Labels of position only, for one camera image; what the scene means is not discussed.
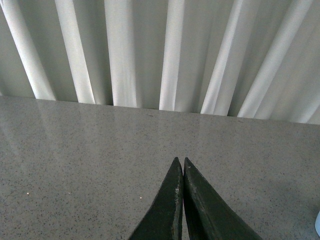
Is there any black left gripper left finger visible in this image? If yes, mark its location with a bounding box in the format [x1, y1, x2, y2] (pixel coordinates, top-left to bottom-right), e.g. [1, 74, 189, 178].
[129, 157, 184, 240]

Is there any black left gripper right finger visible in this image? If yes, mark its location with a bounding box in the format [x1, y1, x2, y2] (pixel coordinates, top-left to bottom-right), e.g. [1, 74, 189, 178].
[183, 158, 261, 240]

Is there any light blue plastic cup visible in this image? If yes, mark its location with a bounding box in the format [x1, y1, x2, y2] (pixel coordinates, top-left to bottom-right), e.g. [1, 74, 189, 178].
[314, 211, 320, 237]

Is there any white pleated curtain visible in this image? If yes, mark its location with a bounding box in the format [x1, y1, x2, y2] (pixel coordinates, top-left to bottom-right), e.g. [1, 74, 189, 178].
[0, 0, 320, 124]

